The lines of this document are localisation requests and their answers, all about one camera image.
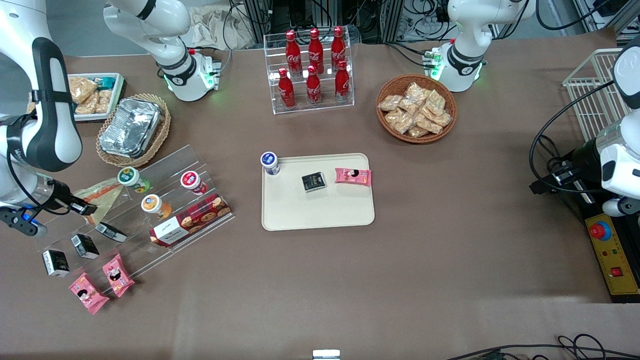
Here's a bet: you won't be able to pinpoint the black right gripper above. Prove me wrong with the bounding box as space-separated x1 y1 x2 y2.
35 180 97 216

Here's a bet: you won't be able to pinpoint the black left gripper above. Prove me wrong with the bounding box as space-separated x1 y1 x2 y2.
529 140 606 196

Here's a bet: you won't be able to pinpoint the triangle sandwich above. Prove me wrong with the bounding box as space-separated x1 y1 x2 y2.
75 178 124 226

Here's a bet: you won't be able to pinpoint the white rectangular snack tray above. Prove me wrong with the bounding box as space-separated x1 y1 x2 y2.
67 73 126 123

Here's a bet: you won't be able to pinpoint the beige plastic tray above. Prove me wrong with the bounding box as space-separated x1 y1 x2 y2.
261 152 376 232

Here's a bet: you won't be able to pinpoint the small black box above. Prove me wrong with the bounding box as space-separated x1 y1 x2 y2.
301 171 327 194
41 249 71 278
95 222 128 244
70 233 100 260

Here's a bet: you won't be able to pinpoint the green lid cup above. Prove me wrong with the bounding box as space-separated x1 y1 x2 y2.
117 166 151 195

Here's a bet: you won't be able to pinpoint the orange lid cup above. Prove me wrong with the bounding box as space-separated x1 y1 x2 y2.
141 194 172 219

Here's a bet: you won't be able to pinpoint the pink snack packet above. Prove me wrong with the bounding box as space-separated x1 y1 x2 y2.
102 253 136 299
68 272 110 315
334 167 373 188

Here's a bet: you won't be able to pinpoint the silver foil container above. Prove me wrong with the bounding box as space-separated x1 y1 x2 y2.
99 97 163 159

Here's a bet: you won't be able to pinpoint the clear acrylic tiered stand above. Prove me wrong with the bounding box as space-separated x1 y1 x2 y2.
31 144 236 282

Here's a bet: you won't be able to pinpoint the yellow emergency stop box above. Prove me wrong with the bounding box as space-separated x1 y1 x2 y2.
584 212 640 297

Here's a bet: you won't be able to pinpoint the clear rice cracker packet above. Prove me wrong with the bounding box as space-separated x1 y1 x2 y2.
67 75 99 105
75 94 99 116
95 89 113 115

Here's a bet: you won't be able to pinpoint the oval wicker basket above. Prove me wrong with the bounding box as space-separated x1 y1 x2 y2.
96 93 172 168

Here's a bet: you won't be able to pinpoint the red plaid cookie box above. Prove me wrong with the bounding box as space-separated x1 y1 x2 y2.
149 193 232 248

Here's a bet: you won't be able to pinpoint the red lid cup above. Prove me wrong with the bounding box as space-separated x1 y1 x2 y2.
180 170 208 196

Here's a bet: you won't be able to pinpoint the round wicker basket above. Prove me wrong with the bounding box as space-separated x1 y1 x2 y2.
376 74 458 145

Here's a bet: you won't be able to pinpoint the blue lid yogurt cup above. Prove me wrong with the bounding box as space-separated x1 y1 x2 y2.
260 151 281 177

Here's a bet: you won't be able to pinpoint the crumpled white plastic sheet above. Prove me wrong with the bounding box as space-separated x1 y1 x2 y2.
190 5 253 51

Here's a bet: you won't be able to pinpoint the red cola bottle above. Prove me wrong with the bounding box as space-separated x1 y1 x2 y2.
334 60 351 103
331 26 347 71
305 65 322 106
278 68 296 109
308 28 325 75
285 30 302 76

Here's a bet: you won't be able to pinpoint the clear acrylic bottle rack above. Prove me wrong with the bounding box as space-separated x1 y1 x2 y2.
263 26 356 116

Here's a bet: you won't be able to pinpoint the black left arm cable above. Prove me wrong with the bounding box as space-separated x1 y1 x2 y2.
529 80 616 193

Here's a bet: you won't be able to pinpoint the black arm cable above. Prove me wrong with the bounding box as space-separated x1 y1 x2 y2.
529 80 616 193
4 114 38 226

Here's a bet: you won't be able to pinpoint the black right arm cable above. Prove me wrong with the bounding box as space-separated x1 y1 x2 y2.
4 114 38 226

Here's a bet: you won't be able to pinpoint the white wire basket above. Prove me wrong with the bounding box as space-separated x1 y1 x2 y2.
562 48 633 143

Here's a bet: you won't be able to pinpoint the black floor cables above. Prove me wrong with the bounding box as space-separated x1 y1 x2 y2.
445 334 640 360

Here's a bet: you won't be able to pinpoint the aluminium frame rack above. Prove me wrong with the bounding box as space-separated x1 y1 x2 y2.
242 0 403 45

